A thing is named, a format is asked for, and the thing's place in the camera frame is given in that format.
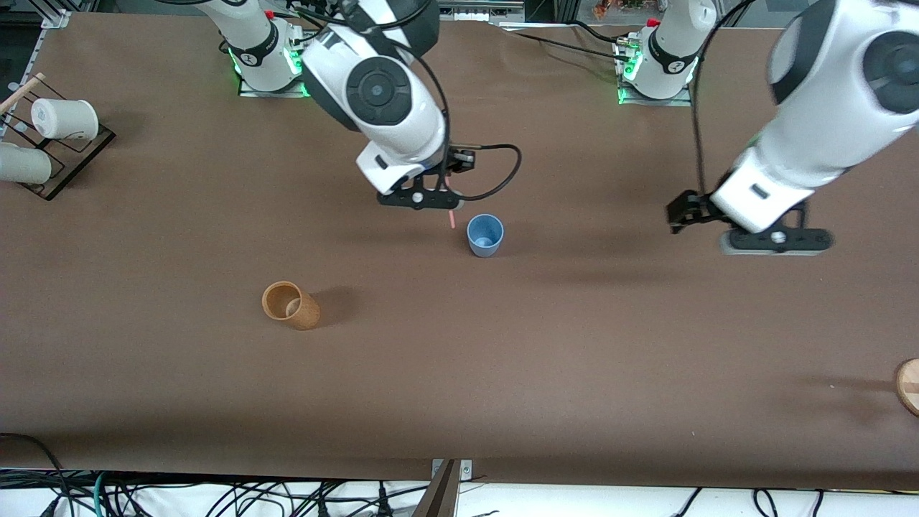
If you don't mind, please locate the blue cup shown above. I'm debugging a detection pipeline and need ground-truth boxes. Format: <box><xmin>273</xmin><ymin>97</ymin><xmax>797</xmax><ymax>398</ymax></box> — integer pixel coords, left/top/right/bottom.
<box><xmin>467</xmin><ymin>214</ymin><xmax>505</xmax><ymax>258</ymax></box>

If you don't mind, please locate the brown cup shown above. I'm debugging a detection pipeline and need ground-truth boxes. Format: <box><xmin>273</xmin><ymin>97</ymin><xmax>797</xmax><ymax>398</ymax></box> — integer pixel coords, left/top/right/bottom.
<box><xmin>261</xmin><ymin>281</ymin><xmax>322</xmax><ymax>331</ymax></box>

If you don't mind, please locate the black cup rack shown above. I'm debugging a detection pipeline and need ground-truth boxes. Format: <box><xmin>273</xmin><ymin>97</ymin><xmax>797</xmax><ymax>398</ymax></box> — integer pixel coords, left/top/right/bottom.
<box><xmin>0</xmin><ymin>72</ymin><xmax>117</xmax><ymax>202</ymax></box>

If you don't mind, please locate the white cup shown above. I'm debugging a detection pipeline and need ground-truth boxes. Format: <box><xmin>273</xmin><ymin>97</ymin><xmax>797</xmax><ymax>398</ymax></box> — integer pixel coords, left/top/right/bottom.
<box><xmin>0</xmin><ymin>142</ymin><xmax>52</xmax><ymax>184</ymax></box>
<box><xmin>31</xmin><ymin>98</ymin><xmax>99</xmax><ymax>141</ymax></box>

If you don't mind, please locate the silver metal profile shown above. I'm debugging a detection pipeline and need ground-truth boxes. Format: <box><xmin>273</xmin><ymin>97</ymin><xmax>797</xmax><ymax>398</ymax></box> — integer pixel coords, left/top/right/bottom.
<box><xmin>438</xmin><ymin>0</ymin><xmax>526</xmax><ymax>22</ymax></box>

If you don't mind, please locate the round wooden board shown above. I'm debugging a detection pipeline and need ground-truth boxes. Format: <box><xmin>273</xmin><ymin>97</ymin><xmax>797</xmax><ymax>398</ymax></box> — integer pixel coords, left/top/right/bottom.
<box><xmin>895</xmin><ymin>358</ymin><xmax>919</xmax><ymax>417</ymax></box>

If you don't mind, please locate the wooden rack stick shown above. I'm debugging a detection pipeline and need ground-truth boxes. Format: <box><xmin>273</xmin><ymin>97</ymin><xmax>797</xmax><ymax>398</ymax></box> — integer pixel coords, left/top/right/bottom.
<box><xmin>0</xmin><ymin>73</ymin><xmax>45</xmax><ymax>116</ymax></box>

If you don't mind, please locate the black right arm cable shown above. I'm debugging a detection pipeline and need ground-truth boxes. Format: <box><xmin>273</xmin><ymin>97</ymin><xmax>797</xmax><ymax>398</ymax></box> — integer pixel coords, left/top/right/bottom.
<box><xmin>402</xmin><ymin>39</ymin><xmax>523</xmax><ymax>202</ymax></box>

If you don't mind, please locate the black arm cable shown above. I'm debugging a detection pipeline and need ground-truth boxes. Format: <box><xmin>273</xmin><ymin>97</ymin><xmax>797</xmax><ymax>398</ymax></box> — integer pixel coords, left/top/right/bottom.
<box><xmin>691</xmin><ymin>0</ymin><xmax>753</xmax><ymax>196</ymax></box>
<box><xmin>402</xmin><ymin>39</ymin><xmax>523</xmax><ymax>202</ymax></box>

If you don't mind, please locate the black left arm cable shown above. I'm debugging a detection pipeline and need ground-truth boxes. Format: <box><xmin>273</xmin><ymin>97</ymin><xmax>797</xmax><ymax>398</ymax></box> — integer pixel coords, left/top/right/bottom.
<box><xmin>691</xmin><ymin>0</ymin><xmax>753</xmax><ymax>196</ymax></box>

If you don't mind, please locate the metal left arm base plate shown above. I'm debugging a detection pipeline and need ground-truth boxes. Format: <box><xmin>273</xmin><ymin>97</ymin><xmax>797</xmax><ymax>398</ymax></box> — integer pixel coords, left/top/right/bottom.
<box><xmin>616</xmin><ymin>36</ymin><xmax>694</xmax><ymax>107</ymax></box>

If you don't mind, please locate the black table cable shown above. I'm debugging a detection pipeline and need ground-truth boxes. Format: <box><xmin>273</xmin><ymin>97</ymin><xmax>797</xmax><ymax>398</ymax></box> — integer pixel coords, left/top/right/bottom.
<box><xmin>503</xmin><ymin>20</ymin><xmax>636</xmax><ymax>65</ymax></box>

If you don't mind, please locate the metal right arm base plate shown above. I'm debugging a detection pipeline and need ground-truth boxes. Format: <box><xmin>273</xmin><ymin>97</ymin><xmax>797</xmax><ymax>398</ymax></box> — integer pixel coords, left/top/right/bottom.
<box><xmin>238</xmin><ymin>32</ymin><xmax>317</xmax><ymax>98</ymax></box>

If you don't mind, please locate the dark camera post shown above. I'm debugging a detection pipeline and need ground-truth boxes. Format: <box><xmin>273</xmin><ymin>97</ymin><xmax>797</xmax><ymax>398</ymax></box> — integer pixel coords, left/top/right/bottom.
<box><xmin>413</xmin><ymin>460</ymin><xmax>460</xmax><ymax>517</ymax></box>

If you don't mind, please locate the black looped floor cable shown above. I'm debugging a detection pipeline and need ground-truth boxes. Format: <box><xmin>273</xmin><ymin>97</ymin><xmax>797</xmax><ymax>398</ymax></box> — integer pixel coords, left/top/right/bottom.
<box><xmin>0</xmin><ymin>432</ymin><xmax>71</xmax><ymax>517</ymax></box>

